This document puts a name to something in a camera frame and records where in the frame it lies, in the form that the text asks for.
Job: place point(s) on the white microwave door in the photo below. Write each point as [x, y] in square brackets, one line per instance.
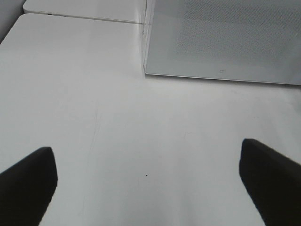
[236, 40]

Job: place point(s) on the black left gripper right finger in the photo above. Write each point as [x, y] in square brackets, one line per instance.
[273, 181]

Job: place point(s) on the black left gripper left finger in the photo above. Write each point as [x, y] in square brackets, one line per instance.
[27, 188]

